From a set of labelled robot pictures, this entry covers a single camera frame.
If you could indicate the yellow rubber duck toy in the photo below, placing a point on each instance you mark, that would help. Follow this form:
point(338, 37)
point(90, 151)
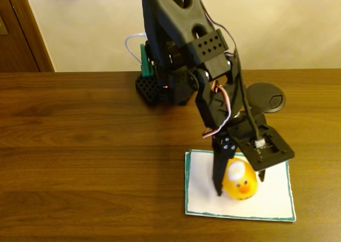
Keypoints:
point(241, 183)

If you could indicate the white paper green border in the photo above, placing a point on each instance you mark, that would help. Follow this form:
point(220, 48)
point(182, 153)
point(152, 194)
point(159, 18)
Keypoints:
point(274, 199)

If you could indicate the brown wooden door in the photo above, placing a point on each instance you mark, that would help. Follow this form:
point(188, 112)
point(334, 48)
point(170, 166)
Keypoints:
point(18, 39)

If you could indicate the black camera mount box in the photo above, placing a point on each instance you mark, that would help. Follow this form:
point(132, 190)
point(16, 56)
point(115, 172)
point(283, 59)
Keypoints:
point(277, 148)

